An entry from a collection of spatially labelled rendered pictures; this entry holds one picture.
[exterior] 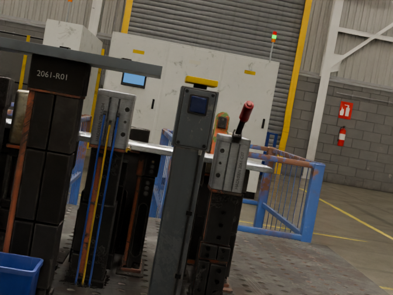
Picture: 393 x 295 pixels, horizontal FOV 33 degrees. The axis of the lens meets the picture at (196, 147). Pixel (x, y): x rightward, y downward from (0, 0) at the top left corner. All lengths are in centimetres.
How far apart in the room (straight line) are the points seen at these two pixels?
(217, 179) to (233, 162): 5
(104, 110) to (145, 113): 804
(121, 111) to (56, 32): 814
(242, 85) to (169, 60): 109
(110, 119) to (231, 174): 28
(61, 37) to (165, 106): 171
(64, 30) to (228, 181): 818
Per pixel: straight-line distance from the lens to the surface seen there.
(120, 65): 119
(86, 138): 151
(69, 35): 947
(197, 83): 123
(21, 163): 125
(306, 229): 352
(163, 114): 942
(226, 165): 140
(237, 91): 953
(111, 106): 138
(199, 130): 123
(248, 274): 179
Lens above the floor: 110
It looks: 3 degrees down
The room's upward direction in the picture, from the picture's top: 10 degrees clockwise
